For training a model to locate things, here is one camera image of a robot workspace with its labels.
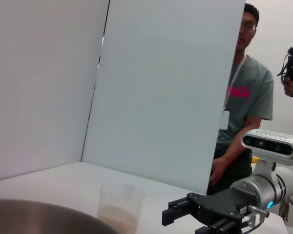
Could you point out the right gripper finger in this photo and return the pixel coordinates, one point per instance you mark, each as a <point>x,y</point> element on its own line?
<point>222,228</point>
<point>169,217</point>

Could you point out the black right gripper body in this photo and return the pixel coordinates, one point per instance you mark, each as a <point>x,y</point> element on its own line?
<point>217,207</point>

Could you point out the white rice grains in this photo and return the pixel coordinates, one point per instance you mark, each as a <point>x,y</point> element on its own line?
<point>119,217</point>

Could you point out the clear plastic cup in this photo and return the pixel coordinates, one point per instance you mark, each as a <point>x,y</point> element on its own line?
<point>122,195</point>

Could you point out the stainless steel mixing bowl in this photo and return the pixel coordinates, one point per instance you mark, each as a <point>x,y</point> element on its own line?
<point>39,219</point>

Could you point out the bystander left hand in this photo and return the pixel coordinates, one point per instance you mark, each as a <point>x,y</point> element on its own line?
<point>218,170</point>

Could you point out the small yellow object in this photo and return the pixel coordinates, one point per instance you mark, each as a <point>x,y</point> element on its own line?
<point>255,160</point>

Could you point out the man in grey t-shirt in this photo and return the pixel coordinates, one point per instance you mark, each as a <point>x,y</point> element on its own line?
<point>249,102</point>

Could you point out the white foam board panel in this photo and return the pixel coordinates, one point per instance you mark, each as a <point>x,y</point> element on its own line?
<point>161,85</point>
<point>44,85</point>

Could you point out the thin framed glasses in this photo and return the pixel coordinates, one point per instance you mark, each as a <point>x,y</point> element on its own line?
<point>251,28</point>

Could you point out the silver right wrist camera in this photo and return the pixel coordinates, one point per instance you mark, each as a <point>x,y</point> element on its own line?
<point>271,146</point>

